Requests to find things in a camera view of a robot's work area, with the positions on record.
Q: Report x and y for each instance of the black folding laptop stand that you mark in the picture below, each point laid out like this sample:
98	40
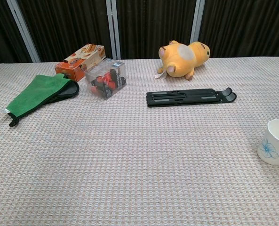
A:
184	97

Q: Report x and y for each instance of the clear plastic box with toy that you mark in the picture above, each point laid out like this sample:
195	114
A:
106	77

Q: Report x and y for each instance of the beige woven tablecloth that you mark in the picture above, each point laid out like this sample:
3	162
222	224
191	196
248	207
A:
129	164

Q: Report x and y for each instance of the yellow plush animal toy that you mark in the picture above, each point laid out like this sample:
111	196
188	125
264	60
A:
177	61

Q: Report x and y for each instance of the orange biscuit box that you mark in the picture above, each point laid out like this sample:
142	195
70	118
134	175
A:
82	61

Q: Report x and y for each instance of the dark pleated curtain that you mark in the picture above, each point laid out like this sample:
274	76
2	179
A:
153	21
66	23
247	23
0	35

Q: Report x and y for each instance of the green cloth with black trim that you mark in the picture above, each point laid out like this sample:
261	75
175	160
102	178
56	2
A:
38	91

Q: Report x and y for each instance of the grey metal frame post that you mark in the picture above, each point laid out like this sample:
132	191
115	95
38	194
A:
196	21
24	33
113	28

